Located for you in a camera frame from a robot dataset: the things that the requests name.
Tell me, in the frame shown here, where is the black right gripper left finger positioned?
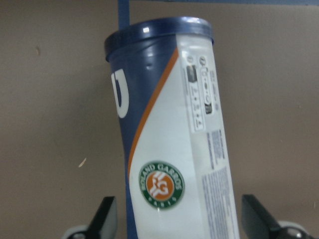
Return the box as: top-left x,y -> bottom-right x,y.
86,196 -> 117,239

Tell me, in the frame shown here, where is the white blue tennis ball can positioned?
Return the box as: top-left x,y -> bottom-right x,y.
104,16 -> 240,239

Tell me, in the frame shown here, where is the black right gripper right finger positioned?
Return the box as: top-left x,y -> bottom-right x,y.
241,194 -> 294,239

